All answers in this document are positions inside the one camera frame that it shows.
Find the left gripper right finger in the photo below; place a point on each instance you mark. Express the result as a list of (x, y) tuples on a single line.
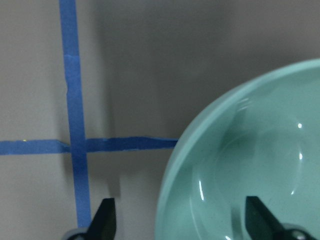
[(261, 224)]

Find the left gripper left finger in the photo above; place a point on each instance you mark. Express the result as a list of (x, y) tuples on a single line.
[(102, 227)]

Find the green bowl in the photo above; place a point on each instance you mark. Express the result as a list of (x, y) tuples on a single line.
[(261, 139)]

